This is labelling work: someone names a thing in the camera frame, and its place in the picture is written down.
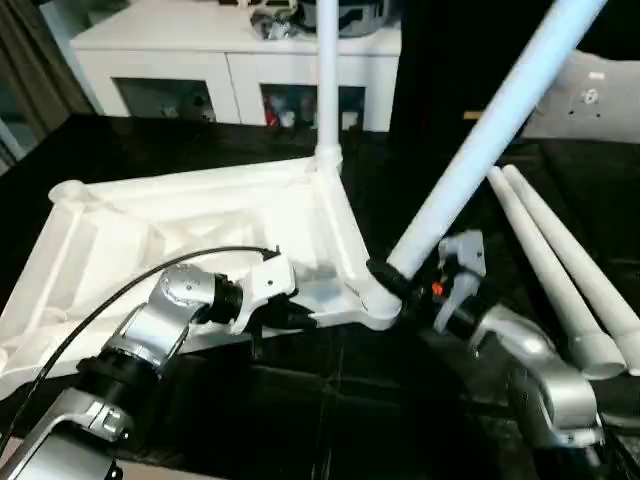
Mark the black cabinet with gold label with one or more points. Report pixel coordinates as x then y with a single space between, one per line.
440 70

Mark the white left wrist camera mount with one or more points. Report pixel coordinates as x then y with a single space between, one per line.
268 280

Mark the grey brown curtain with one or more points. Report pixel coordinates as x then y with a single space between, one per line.
35 70

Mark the white plastic table top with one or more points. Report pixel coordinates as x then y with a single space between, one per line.
150 230

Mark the white cabinet with glass doors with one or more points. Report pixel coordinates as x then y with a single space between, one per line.
180 55

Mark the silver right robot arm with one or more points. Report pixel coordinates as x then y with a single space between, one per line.
540 380

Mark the white plastic table leg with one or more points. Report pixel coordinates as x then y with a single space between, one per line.
590 270
550 270
490 110
328 80

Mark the black work mat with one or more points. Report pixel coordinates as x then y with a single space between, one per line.
350 420

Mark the dark clutter pile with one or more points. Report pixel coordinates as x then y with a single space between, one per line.
275 20

